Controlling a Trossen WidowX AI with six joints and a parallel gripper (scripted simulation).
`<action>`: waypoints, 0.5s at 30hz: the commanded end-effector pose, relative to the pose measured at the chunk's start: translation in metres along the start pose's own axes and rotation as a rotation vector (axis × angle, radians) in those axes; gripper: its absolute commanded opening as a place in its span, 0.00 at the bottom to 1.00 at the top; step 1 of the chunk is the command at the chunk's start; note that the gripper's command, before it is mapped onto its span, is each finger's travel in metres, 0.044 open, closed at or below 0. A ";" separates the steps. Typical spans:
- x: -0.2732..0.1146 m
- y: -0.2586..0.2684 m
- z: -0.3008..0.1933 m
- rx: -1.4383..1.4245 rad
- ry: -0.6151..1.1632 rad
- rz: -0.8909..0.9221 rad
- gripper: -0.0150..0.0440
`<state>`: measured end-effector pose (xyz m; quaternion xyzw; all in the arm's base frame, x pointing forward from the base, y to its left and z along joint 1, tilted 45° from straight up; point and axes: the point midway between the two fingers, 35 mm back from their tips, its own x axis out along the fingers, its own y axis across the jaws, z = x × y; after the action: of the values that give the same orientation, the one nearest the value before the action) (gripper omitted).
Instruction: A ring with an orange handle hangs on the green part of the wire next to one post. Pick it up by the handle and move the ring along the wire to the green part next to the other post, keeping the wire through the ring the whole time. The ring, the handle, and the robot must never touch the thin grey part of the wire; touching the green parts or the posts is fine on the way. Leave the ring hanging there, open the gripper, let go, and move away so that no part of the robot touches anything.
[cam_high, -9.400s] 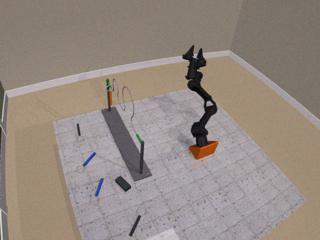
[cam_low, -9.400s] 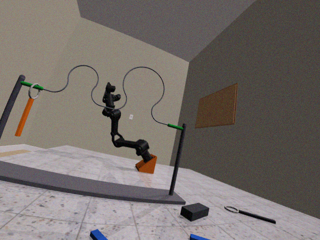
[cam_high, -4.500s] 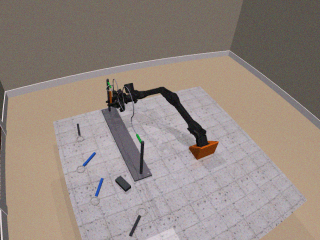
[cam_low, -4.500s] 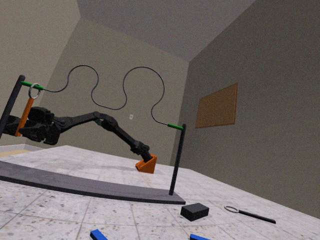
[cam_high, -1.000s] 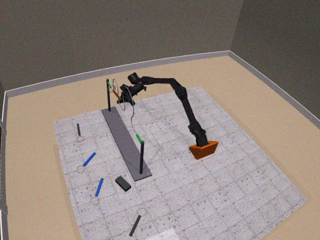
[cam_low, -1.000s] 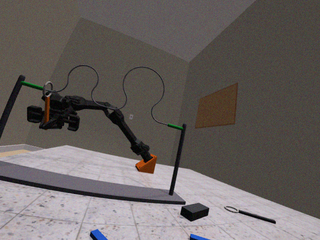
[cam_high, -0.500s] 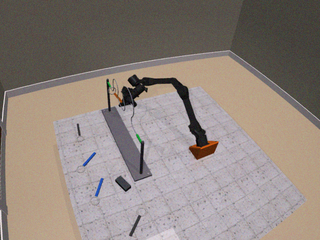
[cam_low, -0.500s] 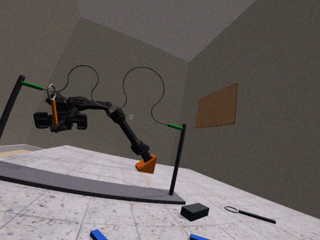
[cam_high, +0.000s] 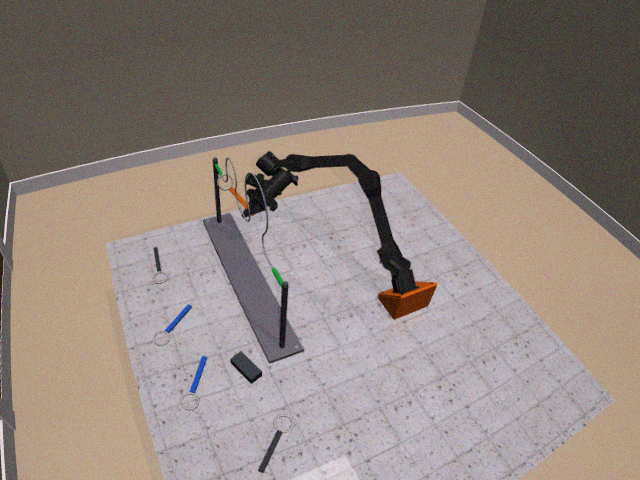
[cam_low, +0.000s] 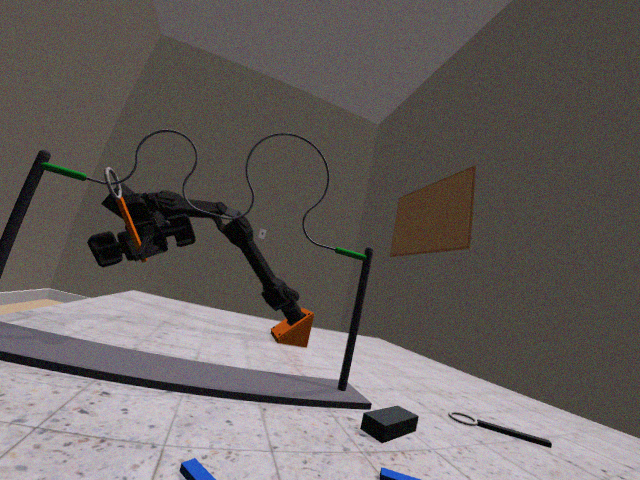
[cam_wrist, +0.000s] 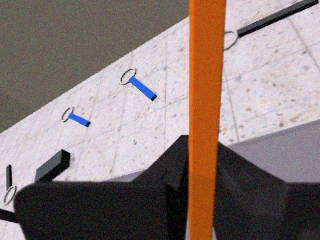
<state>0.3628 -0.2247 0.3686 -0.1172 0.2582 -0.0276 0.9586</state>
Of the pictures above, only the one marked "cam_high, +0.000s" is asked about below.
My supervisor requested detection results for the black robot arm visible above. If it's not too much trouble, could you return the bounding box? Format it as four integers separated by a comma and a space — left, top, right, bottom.
256, 152, 419, 294

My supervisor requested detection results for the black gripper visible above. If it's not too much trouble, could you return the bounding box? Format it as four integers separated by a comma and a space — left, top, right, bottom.
243, 179, 282, 217

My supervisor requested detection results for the white loop with blue handle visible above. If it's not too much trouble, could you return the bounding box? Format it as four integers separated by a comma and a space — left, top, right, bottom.
153, 305, 192, 345
179, 356, 207, 410

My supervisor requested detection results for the orange handle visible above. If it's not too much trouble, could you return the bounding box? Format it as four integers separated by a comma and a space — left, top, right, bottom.
217, 174, 248, 209

